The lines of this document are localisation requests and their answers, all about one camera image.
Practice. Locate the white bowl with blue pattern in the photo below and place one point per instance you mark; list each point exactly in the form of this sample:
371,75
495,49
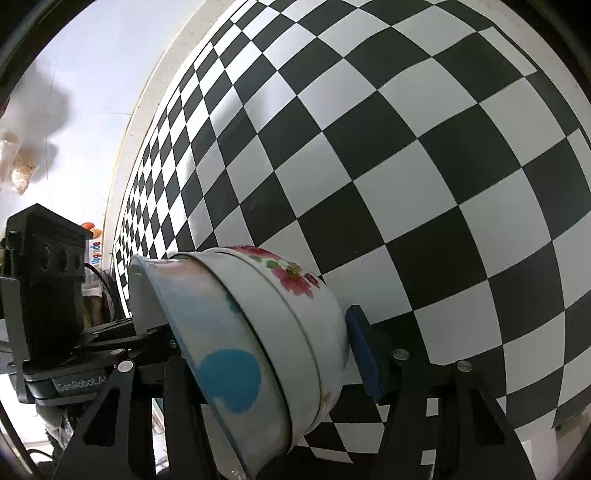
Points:
207,332

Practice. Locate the orange wall sticker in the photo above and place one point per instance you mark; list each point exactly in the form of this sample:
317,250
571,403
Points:
90,226

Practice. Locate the beige speckled object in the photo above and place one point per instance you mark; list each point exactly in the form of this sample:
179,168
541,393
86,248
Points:
21,177

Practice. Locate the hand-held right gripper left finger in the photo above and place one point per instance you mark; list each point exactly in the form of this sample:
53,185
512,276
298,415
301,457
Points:
180,392

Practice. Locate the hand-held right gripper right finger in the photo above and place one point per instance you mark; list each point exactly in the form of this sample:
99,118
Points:
364,350

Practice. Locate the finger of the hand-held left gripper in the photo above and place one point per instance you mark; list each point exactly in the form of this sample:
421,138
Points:
138,339

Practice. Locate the white bowl with pink flowers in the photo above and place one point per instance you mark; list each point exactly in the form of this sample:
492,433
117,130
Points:
314,332

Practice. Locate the black white checkered tablecloth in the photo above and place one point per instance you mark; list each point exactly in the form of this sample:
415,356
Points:
415,161

